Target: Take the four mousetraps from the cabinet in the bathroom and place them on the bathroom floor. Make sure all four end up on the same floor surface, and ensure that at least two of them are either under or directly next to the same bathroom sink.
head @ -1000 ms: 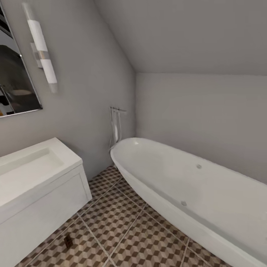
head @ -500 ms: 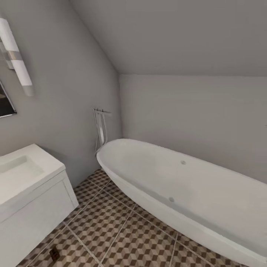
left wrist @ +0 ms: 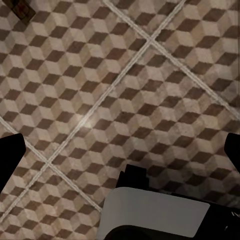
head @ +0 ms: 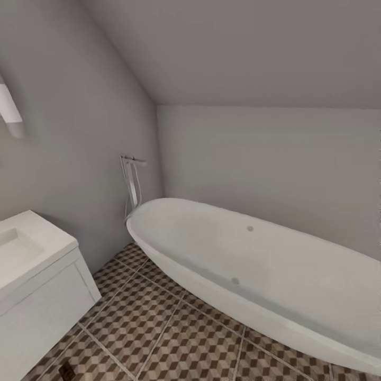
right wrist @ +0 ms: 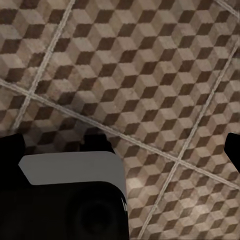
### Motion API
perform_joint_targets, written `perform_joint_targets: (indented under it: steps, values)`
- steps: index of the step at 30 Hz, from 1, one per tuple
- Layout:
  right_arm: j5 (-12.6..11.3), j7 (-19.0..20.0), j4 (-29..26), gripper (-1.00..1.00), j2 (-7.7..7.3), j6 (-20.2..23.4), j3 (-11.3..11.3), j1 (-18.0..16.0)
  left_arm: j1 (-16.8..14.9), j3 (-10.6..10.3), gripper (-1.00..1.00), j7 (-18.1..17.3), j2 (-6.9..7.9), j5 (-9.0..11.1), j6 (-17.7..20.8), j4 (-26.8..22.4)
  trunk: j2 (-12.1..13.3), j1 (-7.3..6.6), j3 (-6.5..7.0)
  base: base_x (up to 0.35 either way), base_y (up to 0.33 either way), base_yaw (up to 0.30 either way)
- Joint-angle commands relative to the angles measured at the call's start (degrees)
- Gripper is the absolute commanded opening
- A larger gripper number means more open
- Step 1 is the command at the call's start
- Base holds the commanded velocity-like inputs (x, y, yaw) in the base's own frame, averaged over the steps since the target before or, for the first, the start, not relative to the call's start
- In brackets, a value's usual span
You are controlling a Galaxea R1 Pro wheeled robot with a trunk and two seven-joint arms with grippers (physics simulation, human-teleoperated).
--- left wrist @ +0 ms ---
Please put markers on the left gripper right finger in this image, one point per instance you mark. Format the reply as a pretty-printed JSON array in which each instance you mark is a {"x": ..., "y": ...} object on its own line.
[{"x": 232, "y": 149}]

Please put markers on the mousetrap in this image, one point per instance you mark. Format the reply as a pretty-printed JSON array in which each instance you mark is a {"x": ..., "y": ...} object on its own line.
[{"x": 21, "y": 9}]

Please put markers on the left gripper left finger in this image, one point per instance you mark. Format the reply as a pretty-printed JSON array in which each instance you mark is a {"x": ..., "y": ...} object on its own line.
[{"x": 12, "y": 149}]

